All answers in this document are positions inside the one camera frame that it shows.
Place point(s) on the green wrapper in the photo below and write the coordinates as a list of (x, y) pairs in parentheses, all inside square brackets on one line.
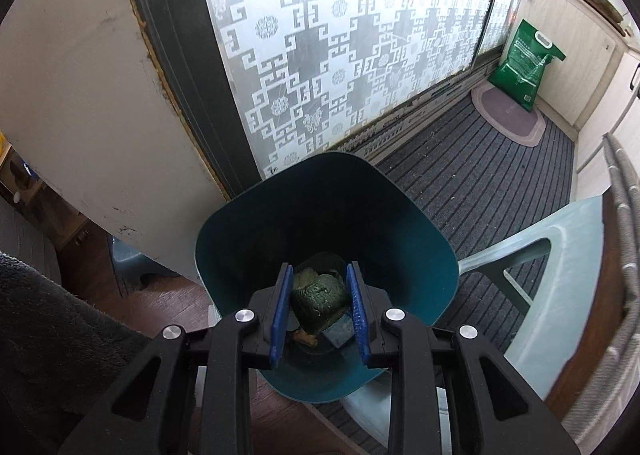
[(320, 297)]

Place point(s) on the blue plastic stool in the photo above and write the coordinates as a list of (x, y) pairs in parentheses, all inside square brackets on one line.
[(135, 265)]

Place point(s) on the oval grey floor mat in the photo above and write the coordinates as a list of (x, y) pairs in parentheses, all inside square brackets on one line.
[(510, 115)]

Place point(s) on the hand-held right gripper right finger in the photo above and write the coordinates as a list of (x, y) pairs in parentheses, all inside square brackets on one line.
[(356, 315)]

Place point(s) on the small blue packet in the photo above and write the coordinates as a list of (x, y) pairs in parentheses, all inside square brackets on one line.
[(337, 333)]

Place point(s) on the patterned frosted sliding door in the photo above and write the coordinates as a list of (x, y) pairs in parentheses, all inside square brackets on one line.
[(350, 35)]

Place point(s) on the striped grey carpet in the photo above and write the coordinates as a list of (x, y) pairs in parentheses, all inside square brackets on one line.
[(475, 195)]

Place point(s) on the light green plastic chair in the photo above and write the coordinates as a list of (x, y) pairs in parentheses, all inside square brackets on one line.
[(565, 285)]

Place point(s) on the grey checked tablecloth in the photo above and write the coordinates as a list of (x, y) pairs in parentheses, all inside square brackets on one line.
[(620, 175)]

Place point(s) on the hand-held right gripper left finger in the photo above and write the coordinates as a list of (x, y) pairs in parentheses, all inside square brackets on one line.
[(280, 320)]

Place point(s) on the green rice bag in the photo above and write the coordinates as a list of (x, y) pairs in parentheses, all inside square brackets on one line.
[(525, 65)]

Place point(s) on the wooden shelf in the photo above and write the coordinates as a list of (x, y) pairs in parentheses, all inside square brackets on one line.
[(35, 205)]

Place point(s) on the white kitchen base cabinet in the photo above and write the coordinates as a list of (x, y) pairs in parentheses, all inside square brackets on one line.
[(575, 45)]

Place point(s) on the dark grey fluffy cloth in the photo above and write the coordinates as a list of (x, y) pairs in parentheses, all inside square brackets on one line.
[(60, 345)]

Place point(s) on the teal plastic bin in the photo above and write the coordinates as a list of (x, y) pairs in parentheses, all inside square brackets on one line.
[(325, 215)]

